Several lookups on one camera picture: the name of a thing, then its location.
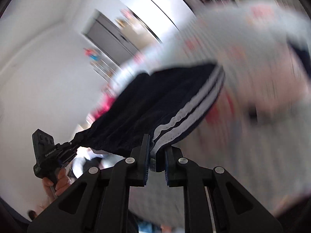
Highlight white wardrobe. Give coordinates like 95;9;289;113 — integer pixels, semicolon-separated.
104;0;195;43

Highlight navy striped pants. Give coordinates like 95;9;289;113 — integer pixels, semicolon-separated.
73;63;225;173

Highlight white wall rack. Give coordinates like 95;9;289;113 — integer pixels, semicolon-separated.
90;61;116;81

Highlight person's left hand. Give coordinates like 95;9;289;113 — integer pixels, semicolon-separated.
42;168;71;198

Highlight grey wardrobe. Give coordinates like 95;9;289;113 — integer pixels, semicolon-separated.
83;10;136;63

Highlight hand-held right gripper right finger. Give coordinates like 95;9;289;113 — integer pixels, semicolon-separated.
164;147;283;233

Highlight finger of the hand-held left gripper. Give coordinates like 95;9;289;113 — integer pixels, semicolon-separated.
56;141;79;154
58;152;79;168

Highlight red blue wall doll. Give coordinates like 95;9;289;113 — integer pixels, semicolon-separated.
84;48;100;62

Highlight pink garment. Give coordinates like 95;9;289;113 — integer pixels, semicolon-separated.
93;92;116;118

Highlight printed checkered blanket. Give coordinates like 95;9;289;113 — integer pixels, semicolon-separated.
109;0;311;224

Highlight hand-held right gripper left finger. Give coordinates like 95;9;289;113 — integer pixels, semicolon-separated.
27;133;151;233

